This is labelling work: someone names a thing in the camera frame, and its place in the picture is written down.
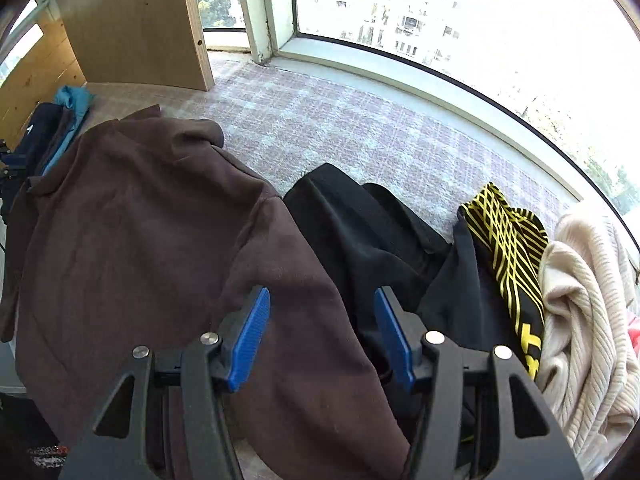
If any cream ribbed sweater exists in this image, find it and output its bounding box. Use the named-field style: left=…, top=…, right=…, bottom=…
left=535, top=202, right=640, bottom=476

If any pine wood panel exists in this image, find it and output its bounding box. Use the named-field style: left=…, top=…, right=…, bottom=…
left=0, top=10, right=87, bottom=135

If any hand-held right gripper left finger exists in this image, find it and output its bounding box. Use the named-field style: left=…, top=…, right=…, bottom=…
left=59, top=286, right=271, bottom=480

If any large glass window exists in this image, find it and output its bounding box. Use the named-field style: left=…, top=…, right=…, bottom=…
left=292, top=0, right=640, bottom=221

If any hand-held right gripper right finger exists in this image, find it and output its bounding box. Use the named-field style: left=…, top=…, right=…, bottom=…
left=374, top=286, right=585, bottom=480

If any brown fleece garment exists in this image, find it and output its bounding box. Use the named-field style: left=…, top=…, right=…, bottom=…
left=0, top=105, right=416, bottom=480

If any black yellow patterned garment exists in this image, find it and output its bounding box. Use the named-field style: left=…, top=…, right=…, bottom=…
left=415, top=182, right=551, bottom=383

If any plywood board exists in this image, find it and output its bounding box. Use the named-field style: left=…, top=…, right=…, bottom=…
left=50, top=0, right=216, bottom=92

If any side glass window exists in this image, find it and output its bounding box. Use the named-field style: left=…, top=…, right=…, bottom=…
left=0, top=0, right=46, bottom=87

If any pink plaid blanket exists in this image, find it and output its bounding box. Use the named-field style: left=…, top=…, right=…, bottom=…
left=85, top=52, right=586, bottom=480

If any plain black garment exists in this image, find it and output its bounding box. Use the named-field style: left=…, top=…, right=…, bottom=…
left=282, top=162, right=453, bottom=411

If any folded navy garment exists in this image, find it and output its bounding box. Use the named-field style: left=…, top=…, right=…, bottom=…
left=0, top=102, right=66, bottom=213

